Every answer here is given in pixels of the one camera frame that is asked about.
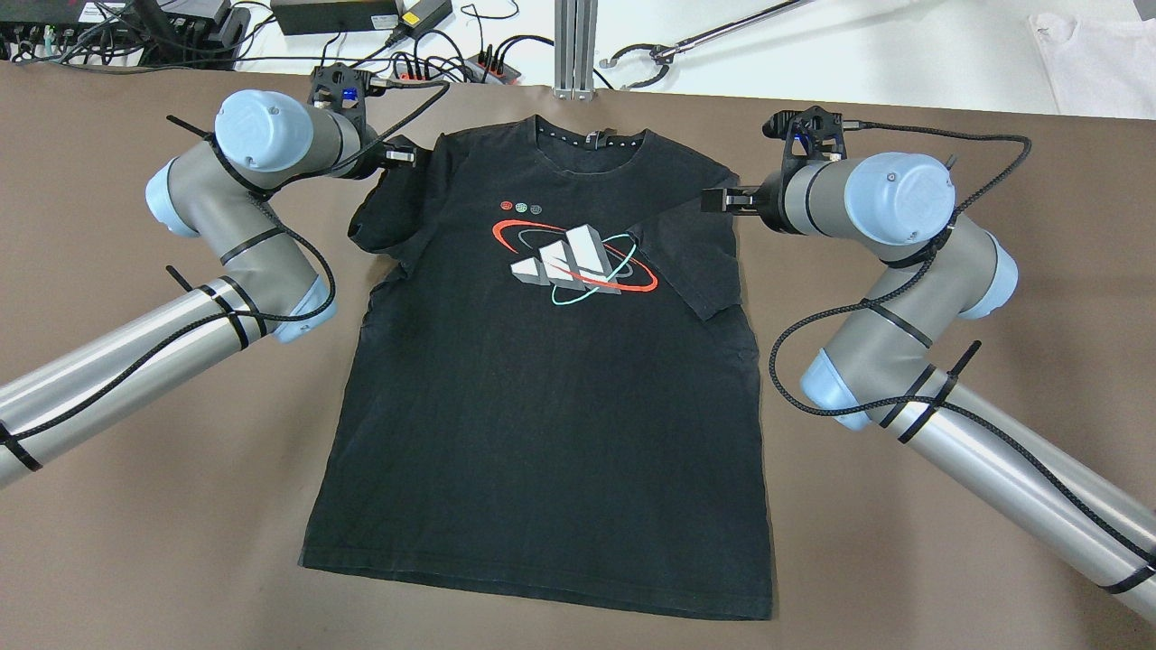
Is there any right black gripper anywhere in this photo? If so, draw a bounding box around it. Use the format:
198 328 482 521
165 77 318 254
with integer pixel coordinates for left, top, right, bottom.
702 180 788 227

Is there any black graphic t-shirt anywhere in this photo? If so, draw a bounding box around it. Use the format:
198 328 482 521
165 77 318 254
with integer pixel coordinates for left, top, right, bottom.
301 116 773 620

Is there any aluminium frame post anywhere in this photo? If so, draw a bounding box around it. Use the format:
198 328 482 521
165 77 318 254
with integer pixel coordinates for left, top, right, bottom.
553 0 598 99

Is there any white folded garment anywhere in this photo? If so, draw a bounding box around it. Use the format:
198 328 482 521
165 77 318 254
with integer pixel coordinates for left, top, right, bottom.
1028 13 1155 120

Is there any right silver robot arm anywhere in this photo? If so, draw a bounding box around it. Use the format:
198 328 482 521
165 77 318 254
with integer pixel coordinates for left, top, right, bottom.
702 153 1155 620

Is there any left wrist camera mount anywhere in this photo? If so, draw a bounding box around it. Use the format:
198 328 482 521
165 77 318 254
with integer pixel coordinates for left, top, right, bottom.
305 62 384 115

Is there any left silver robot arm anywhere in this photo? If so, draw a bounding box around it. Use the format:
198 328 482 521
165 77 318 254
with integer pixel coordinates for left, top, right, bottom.
1 89 416 486

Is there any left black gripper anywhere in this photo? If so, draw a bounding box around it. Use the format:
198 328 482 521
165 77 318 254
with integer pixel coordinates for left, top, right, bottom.
358 136 418 180

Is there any black flat device box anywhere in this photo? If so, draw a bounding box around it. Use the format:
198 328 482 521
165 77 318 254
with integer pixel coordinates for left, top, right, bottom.
269 1 402 36

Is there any black power adapter yellow label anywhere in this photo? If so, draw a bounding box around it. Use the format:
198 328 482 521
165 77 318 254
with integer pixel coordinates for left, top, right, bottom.
384 0 452 49

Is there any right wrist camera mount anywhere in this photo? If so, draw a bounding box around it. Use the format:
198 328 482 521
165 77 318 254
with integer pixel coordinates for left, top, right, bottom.
762 106 847 170

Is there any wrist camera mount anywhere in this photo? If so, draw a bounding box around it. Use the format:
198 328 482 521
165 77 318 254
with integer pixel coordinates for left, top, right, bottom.
305 62 384 115
762 106 847 170

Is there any long reach grabber tool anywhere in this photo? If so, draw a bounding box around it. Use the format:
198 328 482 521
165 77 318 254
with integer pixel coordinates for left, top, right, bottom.
596 1 812 91

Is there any orange black usb hub far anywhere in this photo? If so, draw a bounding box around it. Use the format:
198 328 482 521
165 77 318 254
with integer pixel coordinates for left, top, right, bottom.
465 51 523 86

